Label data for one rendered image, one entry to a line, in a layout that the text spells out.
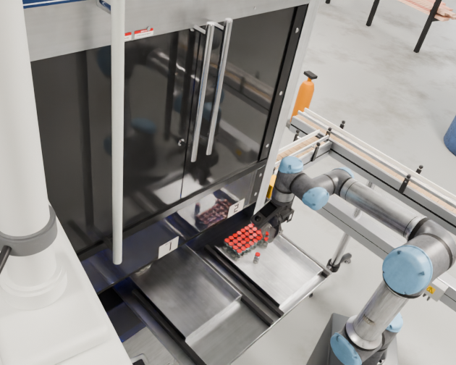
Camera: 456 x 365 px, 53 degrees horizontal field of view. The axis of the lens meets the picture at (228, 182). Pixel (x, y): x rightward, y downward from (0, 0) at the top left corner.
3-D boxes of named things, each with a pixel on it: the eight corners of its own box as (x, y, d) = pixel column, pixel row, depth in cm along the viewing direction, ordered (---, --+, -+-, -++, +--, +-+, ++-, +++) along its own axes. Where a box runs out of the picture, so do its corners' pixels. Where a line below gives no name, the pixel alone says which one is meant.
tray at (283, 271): (213, 251, 178) (214, 245, 176) (258, 224, 194) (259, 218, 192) (278, 310, 162) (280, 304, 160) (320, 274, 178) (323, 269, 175)
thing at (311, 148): (244, 208, 206) (250, 181, 196) (221, 189, 214) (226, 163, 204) (329, 158, 248) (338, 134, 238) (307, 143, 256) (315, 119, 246)
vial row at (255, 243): (233, 258, 177) (235, 250, 174) (263, 237, 188) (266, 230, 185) (237, 261, 176) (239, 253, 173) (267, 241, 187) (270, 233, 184)
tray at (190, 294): (122, 276, 163) (123, 270, 160) (179, 243, 179) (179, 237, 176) (184, 343, 146) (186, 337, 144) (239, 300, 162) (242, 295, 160)
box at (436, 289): (415, 287, 238) (423, 276, 232) (420, 282, 241) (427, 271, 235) (436, 302, 232) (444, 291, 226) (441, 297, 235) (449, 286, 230)
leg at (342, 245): (321, 268, 289) (362, 174, 241) (329, 261, 295) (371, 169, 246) (333, 277, 285) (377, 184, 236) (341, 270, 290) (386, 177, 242)
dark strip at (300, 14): (247, 202, 186) (296, 6, 136) (255, 198, 189) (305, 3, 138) (250, 203, 185) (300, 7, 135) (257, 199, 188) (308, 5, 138)
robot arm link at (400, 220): (480, 234, 123) (341, 156, 155) (458, 248, 117) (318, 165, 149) (465, 266, 129) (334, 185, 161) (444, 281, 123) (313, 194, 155)
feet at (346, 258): (300, 292, 281) (305, 278, 272) (344, 255, 312) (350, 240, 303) (310, 300, 277) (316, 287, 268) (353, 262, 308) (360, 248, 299)
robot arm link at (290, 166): (293, 171, 143) (275, 157, 147) (285, 198, 150) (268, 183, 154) (310, 165, 147) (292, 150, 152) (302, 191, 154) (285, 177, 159)
